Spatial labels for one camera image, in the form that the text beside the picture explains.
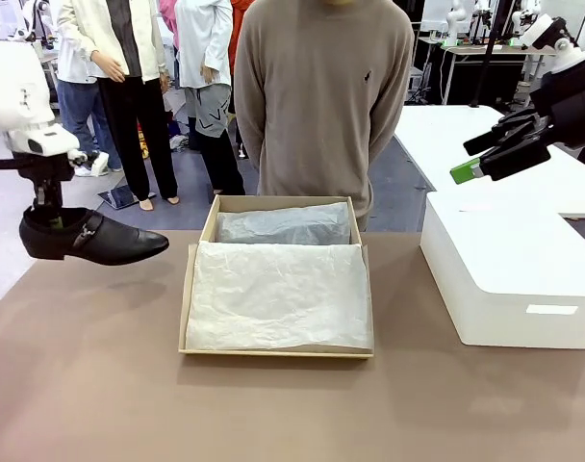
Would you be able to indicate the mannequin cream jacket black trousers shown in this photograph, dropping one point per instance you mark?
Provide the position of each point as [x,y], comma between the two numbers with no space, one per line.
[129,120]

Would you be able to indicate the black leather buckle shoe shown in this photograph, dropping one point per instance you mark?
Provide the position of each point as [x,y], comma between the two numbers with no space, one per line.
[109,240]

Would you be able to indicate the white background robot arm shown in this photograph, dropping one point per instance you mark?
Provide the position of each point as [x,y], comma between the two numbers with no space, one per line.
[455,19]

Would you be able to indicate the white background work table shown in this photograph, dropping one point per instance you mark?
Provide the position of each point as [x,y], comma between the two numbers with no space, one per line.
[465,50]

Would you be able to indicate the dark flat floor plate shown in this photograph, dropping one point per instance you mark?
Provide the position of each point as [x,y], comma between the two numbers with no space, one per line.
[121,197]

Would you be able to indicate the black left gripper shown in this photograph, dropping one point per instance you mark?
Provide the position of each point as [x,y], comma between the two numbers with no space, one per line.
[47,168]

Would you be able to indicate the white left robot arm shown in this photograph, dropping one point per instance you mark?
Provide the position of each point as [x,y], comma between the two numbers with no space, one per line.
[8,91]

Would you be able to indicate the white tissue paper sheet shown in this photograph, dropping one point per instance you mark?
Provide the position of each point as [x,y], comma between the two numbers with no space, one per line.
[273,289]

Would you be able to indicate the white plastic storage box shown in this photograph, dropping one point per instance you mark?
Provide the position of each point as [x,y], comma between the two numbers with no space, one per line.
[514,250]

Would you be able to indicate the person white shirt grey shorts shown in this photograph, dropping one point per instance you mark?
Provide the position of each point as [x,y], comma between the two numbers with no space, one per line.
[201,48]

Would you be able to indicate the brown cardboard shoe box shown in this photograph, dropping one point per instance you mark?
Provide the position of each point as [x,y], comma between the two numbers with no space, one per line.
[283,202]

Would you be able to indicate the person white shirt blue jeans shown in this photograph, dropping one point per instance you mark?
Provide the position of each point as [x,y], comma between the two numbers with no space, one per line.
[81,115]

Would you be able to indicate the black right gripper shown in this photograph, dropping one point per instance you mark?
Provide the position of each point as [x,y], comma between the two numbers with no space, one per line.
[571,106]

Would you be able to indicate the person in beige sweater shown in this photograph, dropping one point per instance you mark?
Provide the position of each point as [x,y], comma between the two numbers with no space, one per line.
[312,96]

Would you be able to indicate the black tripod pole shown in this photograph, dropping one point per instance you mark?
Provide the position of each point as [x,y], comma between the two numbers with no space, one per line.
[490,53]

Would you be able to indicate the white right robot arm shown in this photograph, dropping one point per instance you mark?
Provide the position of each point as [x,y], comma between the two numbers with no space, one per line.
[571,60]

